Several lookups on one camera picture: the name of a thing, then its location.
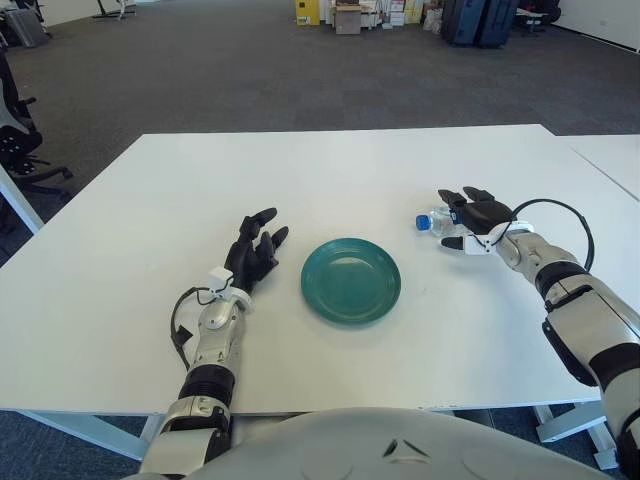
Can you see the white slanted table leg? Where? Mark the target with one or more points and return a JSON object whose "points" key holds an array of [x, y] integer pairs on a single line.
{"points": [[22, 200]]}

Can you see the grey robot torso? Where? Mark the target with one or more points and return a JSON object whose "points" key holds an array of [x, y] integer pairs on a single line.
{"points": [[350, 445]]}

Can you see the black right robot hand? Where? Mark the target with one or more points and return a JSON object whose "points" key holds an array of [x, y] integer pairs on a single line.
{"points": [[482, 215]]}

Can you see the round green plate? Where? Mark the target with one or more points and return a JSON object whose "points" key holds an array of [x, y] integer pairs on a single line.
{"points": [[350, 285]]}

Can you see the black suitcase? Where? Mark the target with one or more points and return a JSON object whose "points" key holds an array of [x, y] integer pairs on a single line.
{"points": [[447, 20]]}

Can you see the black chair base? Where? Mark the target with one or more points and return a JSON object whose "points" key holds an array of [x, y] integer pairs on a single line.
{"points": [[116, 10]]}

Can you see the grey storage crate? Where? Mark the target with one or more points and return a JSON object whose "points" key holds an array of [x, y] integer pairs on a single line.
{"points": [[26, 27]]}

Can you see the small white side table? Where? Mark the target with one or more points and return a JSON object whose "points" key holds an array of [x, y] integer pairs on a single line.
{"points": [[530, 16]]}

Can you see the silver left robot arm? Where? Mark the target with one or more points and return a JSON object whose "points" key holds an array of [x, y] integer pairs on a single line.
{"points": [[215, 320]]}

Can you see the yellow box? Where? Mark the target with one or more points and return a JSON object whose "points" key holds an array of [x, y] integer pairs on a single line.
{"points": [[307, 12]]}

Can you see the white plastic bag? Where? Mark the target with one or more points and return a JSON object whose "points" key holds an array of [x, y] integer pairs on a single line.
{"points": [[433, 20]]}

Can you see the white shelf with cartons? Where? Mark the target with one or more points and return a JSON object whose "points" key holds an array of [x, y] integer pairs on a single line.
{"points": [[378, 12]]}

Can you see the clear plastic water bottle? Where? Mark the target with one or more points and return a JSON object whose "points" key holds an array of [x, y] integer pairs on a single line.
{"points": [[423, 222]]}

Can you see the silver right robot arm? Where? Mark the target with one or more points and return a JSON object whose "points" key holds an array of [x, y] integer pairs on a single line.
{"points": [[575, 310]]}

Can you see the black mesh office chair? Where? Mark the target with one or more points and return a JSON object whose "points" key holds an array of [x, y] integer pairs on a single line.
{"points": [[15, 140]]}

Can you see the black swivel chair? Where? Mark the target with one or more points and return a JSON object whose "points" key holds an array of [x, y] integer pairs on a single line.
{"points": [[550, 10]]}

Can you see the dark blue suitcase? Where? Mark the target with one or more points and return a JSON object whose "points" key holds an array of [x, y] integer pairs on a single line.
{"points": [[468, 22], [498, 22]]}

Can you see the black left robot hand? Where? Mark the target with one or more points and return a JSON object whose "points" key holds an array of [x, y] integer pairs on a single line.
{"points": [[247, 260]]}

